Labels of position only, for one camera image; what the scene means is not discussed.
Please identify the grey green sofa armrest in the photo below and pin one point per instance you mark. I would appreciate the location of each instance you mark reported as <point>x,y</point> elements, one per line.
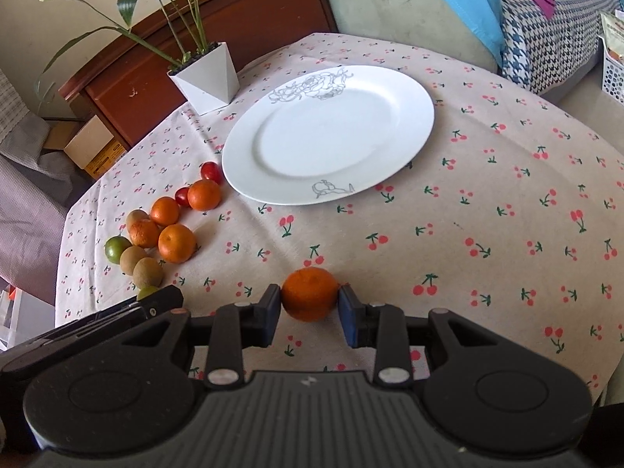
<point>430,24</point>

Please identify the brown kiwi back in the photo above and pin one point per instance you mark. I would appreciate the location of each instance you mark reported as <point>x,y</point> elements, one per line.
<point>134,216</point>

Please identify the small mandarin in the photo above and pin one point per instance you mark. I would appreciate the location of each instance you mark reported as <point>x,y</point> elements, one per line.
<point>165,211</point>

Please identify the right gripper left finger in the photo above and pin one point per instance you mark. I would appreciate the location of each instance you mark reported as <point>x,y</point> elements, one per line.
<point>235,327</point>

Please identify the brown kiwi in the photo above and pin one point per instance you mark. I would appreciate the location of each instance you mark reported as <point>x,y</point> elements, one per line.
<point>134,216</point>
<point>130,257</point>
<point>147,272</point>

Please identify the white geometric plant pot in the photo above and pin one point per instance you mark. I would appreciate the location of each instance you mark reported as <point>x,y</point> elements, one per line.
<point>210,82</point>

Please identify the brown kiwi front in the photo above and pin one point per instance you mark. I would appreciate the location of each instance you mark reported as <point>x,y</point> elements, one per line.
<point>147,272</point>

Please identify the cardboard box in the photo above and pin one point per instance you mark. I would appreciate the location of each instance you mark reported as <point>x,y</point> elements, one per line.
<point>88,142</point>

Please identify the white floral plate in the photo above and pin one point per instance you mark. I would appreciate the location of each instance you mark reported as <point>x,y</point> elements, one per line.
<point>328,135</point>

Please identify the large mandarin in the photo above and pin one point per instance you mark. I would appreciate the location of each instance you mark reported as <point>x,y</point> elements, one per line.
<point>177,243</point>

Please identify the red cherry tomato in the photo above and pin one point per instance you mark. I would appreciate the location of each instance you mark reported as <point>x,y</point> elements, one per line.
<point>181,196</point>
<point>211,171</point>

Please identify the orange mandarin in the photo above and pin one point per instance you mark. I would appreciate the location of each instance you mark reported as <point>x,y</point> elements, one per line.
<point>309,294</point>

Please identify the grey checked fabric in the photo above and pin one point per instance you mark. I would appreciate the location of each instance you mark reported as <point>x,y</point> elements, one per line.
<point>37,187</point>

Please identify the green lime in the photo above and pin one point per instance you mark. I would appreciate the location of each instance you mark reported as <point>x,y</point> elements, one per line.
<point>147,291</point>
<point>114,248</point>

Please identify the yellow labelled box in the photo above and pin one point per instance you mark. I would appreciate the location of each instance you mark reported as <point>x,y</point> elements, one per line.
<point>105,159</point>

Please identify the houndstooth sofa cover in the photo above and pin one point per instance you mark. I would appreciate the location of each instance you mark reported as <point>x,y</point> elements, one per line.
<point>541,53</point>

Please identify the cherry print tablecloth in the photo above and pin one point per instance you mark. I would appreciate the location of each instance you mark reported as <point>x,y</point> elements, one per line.
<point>511,216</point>

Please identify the dimpled mandarin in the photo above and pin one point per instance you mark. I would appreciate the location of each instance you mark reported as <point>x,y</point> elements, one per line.
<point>144,233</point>

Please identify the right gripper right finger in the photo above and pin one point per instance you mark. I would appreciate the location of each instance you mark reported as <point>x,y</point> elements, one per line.
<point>381,327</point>

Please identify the white plastic basket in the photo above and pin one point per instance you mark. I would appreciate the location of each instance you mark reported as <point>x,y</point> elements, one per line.
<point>612,76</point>

